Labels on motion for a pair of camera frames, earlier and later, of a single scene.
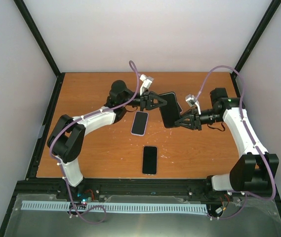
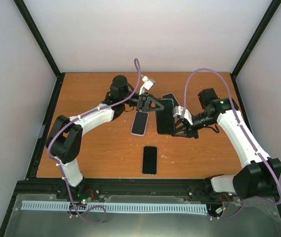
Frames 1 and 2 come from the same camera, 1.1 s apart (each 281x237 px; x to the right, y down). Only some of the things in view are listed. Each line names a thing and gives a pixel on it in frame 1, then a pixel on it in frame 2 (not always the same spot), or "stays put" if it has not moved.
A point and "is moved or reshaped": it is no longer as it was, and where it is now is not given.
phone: x=140 y=123 stays put
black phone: x=171 y=112 is moved or reshaped
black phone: x=149 y=162 stays put
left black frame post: x=43 y=46 stays put
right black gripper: x=188 y=114 to x=189 y=131
